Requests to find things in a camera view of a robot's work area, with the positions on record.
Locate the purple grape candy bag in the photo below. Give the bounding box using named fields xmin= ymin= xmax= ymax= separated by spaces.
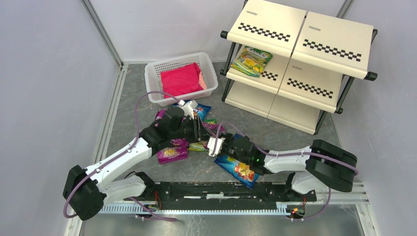
xmin=157 ymin=139 xmax=189 ymax=164
xmin=203 ymin=119 xmax=219 ymax=136
xmin=154 ymin=110 xmax=168 ymax=127

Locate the blue Slendy bag front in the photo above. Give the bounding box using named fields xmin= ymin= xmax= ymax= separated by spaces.
xmin=213 ymin=133 xmax=261 ymax=190

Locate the green Fox's candy bag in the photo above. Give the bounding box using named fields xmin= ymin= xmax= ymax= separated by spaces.
xmin=187 ymin=118 xmax=218 ymax=152

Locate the cream three-tier shelf rack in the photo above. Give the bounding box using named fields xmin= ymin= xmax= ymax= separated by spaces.
xmin=220 ymin=0 xmax=378 ymax=134

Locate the white plastic basket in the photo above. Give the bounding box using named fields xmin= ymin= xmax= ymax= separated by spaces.
xmin=145 ymin=52 xmax=218 ymax=106

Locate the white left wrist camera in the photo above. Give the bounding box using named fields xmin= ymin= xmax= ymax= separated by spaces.
xmin=178 ymin=100 xmax=198 ymax=119

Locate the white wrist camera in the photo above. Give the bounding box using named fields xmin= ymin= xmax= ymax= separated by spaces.
xmin=207 ymin=137 xmax=224 ymax=157
xmin=178 ymin=100 xmax=198 ymax=119

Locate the green candy bag on shelf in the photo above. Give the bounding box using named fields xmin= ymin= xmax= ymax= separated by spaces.
xmin=231 ymin=46 xmax=273 ymax=77

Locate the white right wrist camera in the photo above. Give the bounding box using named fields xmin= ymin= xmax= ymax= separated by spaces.
xmin=207 ymin=137 xmax=224 ymax=157

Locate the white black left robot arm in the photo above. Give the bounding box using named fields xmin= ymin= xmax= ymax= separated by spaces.
xmin=62 ymin=107 xmax=213 ymax=221

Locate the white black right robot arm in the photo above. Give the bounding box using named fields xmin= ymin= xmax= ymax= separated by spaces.
xmin=221 ymin=136 xmax=358 ymax=194

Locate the blue Slendy bag near basket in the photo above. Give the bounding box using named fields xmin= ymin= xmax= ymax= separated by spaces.
xmin=173 ymin=100 xmax=212 ymax=123

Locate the blue slendy bag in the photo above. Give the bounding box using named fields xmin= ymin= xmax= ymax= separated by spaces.
xmin=213 ymin=133 xmax=261 ymax=190
xmin=173 ymin=100 xmax=212 ymax=123

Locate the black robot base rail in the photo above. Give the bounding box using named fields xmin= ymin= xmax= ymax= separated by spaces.
xmin=135 ymin=172 xmax=317 ymax=210

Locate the pink folded cloth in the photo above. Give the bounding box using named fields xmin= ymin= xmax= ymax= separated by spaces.
xmin=160 ymin=63 xmax=208 ymax=96

